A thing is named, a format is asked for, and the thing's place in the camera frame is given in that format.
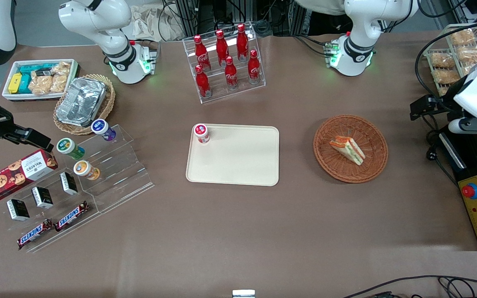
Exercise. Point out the clear acrylic stepped stand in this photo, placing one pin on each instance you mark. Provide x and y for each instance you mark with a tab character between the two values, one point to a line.
81	207
126	174

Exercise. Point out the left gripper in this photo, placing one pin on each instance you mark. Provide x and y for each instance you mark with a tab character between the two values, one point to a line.
444	102

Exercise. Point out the triangular sandwich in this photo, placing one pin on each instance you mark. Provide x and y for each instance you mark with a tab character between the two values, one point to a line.
348	150

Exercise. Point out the small black box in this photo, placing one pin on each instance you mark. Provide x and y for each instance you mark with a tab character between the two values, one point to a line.
42	197
68	183
18	210

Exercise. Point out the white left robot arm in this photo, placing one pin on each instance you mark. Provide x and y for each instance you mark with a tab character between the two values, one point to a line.
358	49

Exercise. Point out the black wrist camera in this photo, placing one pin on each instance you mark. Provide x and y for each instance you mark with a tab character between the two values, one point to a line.
31	138
429	106

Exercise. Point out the red cola bottle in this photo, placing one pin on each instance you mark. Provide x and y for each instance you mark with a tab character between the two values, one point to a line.
201	51
231	74
254	68
202	82
222	47
242	41

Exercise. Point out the dark background equipment rack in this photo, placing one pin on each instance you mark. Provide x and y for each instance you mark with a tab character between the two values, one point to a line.
205	16

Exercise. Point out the red emergency stop button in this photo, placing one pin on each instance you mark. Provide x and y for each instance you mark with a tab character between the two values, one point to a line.
470	191

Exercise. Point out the tan oval wicker basket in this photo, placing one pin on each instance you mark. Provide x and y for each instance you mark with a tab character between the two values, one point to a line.
108	103

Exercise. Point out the yellow snack box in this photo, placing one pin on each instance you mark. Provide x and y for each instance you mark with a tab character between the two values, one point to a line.
15	82

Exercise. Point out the beige crumpled bag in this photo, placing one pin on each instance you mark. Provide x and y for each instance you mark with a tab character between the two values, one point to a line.
151	25

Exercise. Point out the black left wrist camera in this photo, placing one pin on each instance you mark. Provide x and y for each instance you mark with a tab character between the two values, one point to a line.
429	106

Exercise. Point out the bagged bread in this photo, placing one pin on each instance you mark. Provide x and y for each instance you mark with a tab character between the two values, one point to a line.
472	54
445	76
463	37
442	60

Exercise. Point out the Snickers chocolate bar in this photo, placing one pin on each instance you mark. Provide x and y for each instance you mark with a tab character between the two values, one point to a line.
71	216
34	234

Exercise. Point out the black machine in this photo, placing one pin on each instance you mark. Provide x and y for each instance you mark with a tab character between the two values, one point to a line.
470	165

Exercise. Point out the white plastic bin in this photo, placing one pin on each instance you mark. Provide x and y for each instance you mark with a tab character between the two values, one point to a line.
10	97

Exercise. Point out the beige plastic tray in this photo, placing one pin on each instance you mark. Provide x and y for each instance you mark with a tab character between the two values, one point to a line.
238	161

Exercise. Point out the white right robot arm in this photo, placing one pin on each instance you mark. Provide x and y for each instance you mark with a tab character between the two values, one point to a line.
118	54

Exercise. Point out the purple yogurt cup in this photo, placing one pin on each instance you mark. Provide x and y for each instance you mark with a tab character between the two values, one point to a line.
102	129

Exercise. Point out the small white block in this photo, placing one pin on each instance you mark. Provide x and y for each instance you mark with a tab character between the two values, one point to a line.
243	294

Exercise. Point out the green yogurt cup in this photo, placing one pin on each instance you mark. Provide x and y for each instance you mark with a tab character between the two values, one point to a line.
69	148

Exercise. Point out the aluminium foil tray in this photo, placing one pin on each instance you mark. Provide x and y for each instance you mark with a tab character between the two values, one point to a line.
81	101

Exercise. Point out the orange yogurt cup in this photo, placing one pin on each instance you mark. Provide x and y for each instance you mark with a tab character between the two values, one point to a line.
86	169

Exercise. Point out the teal snack box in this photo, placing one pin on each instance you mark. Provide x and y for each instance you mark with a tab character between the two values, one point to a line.
27	70

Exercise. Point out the clear acrylic bottle rack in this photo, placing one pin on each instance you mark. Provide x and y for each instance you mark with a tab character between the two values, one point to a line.
218	95

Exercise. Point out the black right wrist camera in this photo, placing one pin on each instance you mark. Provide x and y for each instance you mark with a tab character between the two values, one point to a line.
31	138

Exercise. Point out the red Walkers cookie box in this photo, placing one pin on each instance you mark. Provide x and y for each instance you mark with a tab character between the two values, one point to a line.
17	176

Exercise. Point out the red lid yogurt cup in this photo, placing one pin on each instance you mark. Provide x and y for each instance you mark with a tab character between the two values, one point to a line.
201	133

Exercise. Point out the clear bag of crackers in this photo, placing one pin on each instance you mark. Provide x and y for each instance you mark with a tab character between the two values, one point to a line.
60	78
40	85

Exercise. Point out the round brown wicker basket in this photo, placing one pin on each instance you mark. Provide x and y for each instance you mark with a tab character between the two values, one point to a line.
338	165

